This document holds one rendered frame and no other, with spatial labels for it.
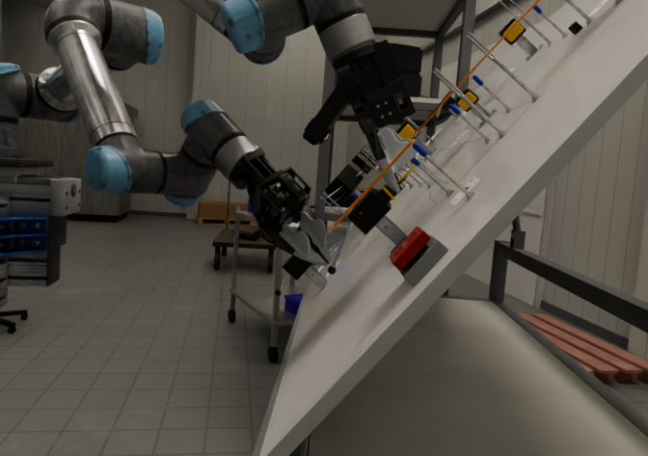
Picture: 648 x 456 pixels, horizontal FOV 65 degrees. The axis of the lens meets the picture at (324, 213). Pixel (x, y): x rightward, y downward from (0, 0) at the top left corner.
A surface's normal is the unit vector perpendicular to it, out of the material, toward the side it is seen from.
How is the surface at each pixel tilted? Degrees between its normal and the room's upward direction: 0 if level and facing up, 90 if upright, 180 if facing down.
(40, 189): 90
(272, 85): 90
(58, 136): 90
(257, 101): 90
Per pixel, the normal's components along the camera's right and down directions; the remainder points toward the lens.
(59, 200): 0.17, 0.10
